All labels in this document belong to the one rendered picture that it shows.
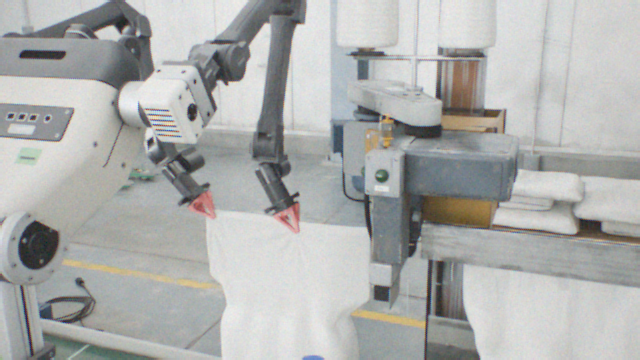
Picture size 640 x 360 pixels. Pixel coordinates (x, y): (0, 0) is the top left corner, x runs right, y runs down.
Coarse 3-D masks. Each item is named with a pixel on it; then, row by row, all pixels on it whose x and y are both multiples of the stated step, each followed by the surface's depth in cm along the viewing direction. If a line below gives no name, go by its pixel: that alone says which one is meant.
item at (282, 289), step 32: (224, 224) 166; (256, 224) 162; (320, 224) 154; (224, 256) 169; (256, 256) 164; (288, 256) 160; (320, 256) 156; (352, 256) 154; (224, 288) 169; (256, 288) 166; (288, 288) 163; (320, 288) 158; (352, 288) 156; (224, 320) 166; (256, 320) 161; (288, 320) 158; (320, 320) 156; (224, 352) 167; (256, 352) 162; (288, 352) 158; (320, 352) 157; (352, 352) 161
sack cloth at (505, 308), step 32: (480, 288) 143; (512, 288) 141; (544, 288) 138; (576, 288) 135; (608, 288) 133; (480, 320) 143; (512, 320) 141; (544, 320) 137; (576, 320) 135; (608, 320) 133; (480, 352) 141; (512, 352) 139; (544, 352) 136; (576, 352) 135; (608, 352) 131
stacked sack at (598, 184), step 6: (582, 180) 444; (588, 180) 444; (594, 180) 444; (600, 180) 443; (606, 180) 442; (612, 180) 443; (618, 180) 444; (624, 180) 446; (630, 180) 446; (588, 186) 431; (594, 186) 431; (600, 186) 430; (606, 186) 427; (612, 186) 426; (618, 186) 425; (624, 186) 425; (630, 186) 425; (636, 186) 424; (606, 192) 421; (618, 192) 419; (624, 192) 417; (630, 192) 416; (636, 192) 414
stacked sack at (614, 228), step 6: (606, 222) 398; (612, 222) 396; (606, 228) 397; (612, 228) 396; (618, 228) 394; (624, 228) 393; (630, 228) 392; (636, 228) 391; (618, 234) 393; (624, 234) 392; (630, 234) 391; (636, 234) 390
